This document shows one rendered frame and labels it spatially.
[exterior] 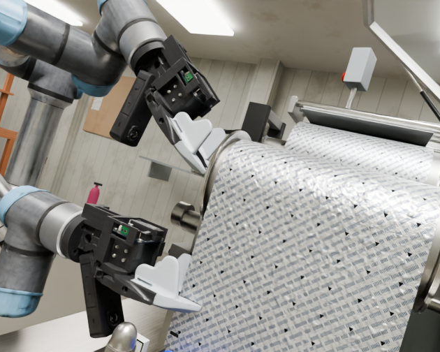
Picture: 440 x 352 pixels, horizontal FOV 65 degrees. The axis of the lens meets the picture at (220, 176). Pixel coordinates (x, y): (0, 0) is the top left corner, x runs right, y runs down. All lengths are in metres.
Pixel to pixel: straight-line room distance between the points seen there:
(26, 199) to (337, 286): 0.45
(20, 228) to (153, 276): 0.23
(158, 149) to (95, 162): 1.36
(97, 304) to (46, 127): 0.63
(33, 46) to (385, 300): 0.59
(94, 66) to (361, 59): 0.70
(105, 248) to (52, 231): 0.10
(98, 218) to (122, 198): 5.28
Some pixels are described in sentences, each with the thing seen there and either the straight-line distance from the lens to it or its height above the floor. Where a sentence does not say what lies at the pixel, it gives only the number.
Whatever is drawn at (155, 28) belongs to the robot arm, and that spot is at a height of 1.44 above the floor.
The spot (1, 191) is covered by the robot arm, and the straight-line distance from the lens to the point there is 0.72.
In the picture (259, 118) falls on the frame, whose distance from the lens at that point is 0.79.
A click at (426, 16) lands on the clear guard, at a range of 1.15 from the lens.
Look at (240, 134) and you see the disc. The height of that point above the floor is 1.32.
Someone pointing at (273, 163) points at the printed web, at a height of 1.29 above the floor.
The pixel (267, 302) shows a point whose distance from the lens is 0.40.
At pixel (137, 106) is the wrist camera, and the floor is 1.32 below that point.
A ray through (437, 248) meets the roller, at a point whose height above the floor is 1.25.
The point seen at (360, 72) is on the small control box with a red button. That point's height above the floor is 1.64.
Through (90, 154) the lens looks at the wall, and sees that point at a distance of 6.48.
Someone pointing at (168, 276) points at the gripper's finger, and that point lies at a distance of 0.43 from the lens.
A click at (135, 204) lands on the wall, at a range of 5.58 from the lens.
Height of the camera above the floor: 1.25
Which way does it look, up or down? level
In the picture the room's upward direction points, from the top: 17 degrees clockwise
